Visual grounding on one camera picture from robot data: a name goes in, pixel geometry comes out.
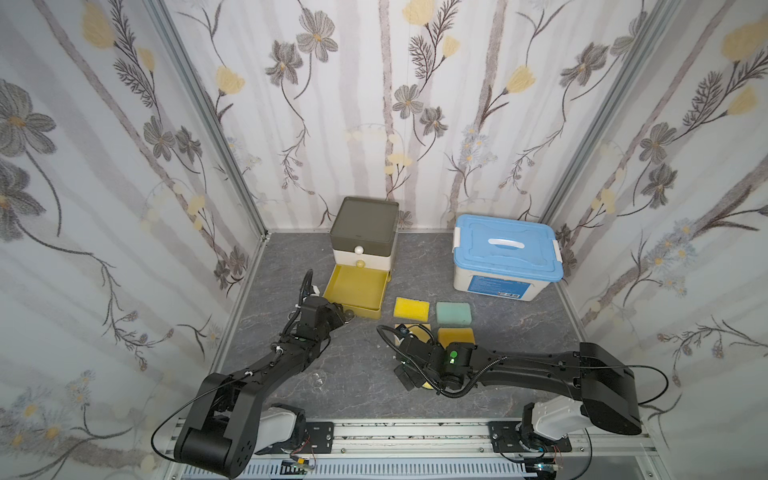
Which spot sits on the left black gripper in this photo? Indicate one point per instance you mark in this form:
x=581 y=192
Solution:
x=330 y=309

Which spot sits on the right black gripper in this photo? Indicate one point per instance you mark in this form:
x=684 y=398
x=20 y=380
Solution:
x=410 y=365

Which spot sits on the bright yellow thin sponge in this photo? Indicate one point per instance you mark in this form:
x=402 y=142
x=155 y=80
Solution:
x=410 y=309

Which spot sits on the yellow bottom drawer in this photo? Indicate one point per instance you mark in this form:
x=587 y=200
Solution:
x=360 y=290

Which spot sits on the green sponge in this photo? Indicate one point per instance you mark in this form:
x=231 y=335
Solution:
x=453 y=313

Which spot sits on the olive three-drawer cabinet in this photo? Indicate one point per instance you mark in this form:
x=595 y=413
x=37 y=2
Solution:
x=364 y=233

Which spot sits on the yellow green-backed scrub sponge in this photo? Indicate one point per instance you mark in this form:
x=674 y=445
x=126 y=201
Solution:
x=420 y=331

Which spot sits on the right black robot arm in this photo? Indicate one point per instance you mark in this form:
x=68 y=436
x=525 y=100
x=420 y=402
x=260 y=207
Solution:
x=590 y=386

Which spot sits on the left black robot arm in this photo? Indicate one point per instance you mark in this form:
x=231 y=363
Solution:
x=220 y=431

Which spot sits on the blue lidded storage box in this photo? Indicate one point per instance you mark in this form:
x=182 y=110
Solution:
x=504 y=258

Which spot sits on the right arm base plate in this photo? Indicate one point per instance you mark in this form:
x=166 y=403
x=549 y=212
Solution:
x=509 y=437

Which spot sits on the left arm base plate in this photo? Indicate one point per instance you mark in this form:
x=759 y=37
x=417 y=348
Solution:
x=313 y=438

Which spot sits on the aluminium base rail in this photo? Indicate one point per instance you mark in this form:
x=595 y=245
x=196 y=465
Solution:
x=594 y=455

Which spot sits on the white slotted cable duct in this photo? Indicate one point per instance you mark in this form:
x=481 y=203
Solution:
x=381 y=468

